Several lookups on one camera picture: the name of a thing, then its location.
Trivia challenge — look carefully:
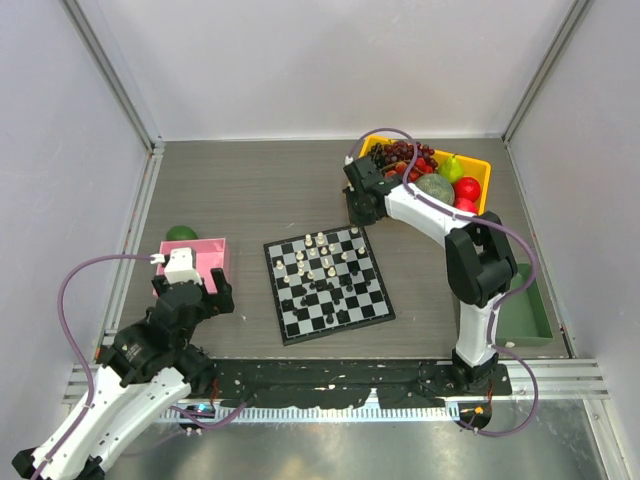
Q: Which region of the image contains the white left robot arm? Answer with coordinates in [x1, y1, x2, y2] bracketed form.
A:
[12, 268, 234, 479]

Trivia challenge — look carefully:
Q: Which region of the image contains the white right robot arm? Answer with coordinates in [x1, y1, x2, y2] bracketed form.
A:
[343, 156, 517, 394]

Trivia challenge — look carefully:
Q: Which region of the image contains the black white chess board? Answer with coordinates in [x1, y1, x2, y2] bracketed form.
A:
[263, 226, 396, 346]

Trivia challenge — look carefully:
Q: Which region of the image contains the pink plastic box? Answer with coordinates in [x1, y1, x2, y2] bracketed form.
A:
[159, 238, 231, 294]

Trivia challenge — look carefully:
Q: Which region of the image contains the dark grape bunch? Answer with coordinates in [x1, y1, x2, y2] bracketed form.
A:
[367, 140, 438, 174]

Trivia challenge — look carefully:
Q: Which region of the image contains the green lime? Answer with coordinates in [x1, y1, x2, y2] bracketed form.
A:
[165, 225, 199, 241]

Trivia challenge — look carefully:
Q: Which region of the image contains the green netted melon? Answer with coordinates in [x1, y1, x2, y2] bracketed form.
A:
[415, 173, 455, 206]

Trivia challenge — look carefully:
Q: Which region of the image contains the green pear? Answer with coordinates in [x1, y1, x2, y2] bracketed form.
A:
[438, 155, 465, 184]

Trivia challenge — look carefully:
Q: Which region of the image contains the red apple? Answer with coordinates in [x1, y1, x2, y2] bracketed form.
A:
[453, 177, 482, 203]
[454, 197, 478, 215]

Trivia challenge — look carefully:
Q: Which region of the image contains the yellow plastic fruit tray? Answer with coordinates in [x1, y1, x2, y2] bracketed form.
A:
[350, 133, 492, 214]

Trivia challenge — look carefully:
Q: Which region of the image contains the green plastic tray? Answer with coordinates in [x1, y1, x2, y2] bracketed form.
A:
[495, 280, 554, 348]

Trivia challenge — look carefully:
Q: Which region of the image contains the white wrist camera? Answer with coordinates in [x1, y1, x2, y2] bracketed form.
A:
[150, 247, 203, 285]

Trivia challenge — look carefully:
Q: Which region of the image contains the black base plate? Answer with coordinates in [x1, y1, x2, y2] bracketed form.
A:
[186, 359, 512, 410]

